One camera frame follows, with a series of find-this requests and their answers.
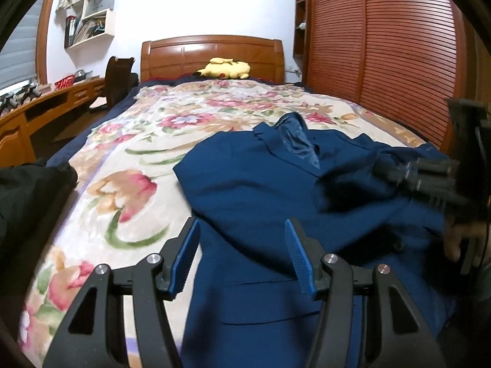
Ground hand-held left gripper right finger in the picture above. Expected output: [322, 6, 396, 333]
[284, 218, 447, 368]

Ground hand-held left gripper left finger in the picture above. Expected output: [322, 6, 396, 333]
[42, 218, 202, 368]

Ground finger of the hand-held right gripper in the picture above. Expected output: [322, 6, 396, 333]
[373, 157, 461, 182]
[411, 176, 473, 211]

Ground blue suit jacket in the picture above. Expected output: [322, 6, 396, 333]
[172, 113, 466, 368]

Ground person's right hand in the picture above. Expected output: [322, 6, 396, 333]
[443, 223, 484, 261]

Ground floral blanket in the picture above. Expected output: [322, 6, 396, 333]
[19, 79, 438, 358]

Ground wooden louvred wardrobe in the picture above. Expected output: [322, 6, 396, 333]
[293, 0, 478, 154]

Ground black cloth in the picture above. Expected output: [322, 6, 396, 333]
[0, 163, 79, 277]

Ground yellow plush toy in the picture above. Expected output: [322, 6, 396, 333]
[194, 57, 251, 80]

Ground dark brown chair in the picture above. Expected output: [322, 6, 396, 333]
[89, 56, 138, 113]

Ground wooden bed headboard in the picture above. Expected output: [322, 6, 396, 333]
[140, 35, 286, 84]

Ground wooden desk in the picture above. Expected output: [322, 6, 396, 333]
[0, 75, 108, 167]

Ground black tools on desk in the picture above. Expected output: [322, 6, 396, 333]
[0, 83, 42, 115]

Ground grey window blind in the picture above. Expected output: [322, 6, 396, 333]
[0, 2, 48, 96]

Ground white wall shelf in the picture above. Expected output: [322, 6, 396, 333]
[56, 0, 116, 49]

